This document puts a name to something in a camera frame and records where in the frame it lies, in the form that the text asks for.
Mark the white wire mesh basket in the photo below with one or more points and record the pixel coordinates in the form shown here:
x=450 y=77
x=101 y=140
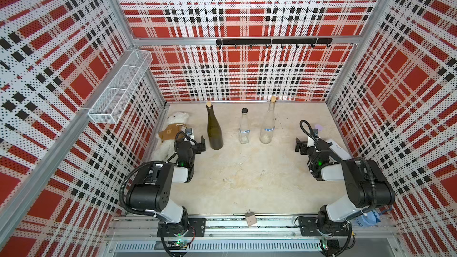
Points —
x=121 y=86

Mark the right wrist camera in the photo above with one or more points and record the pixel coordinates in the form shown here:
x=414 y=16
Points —
x=312 y=139

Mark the white teddy bear brown shirt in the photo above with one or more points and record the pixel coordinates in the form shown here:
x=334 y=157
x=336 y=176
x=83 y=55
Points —
x=174 y=123

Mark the tall clear corked bottle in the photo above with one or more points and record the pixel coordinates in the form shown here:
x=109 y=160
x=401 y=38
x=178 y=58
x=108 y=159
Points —
x=268 y=125

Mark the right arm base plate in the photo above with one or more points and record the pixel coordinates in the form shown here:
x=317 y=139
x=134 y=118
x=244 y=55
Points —
x=309 y=227

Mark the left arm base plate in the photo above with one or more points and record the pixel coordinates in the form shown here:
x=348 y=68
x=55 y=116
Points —
x=189 y=227

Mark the small clear black-capped bottle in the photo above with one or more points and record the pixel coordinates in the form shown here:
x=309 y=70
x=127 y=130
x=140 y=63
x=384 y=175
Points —
x=244 y=127

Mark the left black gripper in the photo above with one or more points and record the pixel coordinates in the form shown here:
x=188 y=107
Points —
x=200 y=146

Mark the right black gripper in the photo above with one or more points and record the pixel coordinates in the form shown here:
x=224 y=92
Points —
x=302 y=146

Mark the black wall hook rail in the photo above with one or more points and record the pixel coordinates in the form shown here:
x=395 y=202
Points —
x=274 y=41

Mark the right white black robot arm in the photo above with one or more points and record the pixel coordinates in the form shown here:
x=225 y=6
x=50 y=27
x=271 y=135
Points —
x=366 y=187

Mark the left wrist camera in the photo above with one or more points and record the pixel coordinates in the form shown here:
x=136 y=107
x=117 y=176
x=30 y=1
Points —
x=189 y=134

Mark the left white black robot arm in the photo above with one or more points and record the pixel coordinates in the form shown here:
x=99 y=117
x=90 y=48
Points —
x=147 y=189

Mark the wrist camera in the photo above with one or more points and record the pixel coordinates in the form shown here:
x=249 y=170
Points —
x=189 y=134
x=312 y=139

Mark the small beige plug adapter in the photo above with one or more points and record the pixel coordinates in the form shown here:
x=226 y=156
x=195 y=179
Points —
x=251 y=219

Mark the white rectangular device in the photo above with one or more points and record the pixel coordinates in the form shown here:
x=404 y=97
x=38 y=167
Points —
x=338 y=153

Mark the dark green wine bottle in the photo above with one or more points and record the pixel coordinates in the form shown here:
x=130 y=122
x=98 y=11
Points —
x=213 y=129

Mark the purple sand timer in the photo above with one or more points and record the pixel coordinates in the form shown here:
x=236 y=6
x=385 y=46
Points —
x=318 y=128

